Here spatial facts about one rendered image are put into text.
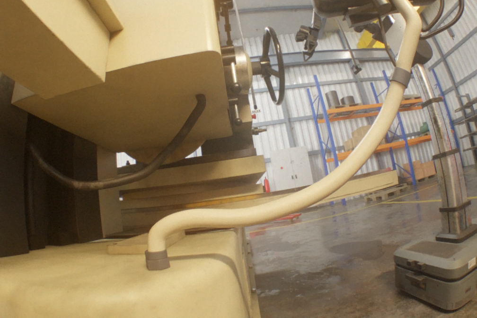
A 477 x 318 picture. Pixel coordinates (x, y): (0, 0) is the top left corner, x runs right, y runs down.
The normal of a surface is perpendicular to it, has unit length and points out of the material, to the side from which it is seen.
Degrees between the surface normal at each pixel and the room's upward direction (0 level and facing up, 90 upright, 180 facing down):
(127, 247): 90
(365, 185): 90
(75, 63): 180
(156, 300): 80
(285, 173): 90
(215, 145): 90
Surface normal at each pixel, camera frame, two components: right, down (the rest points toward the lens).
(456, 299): -0.55, -0.12
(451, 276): -0.82, -0.02
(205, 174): -0.02, -0.24
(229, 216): -0.03, -0.45
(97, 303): 0.29, -0.73
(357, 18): -0.21, 0.14
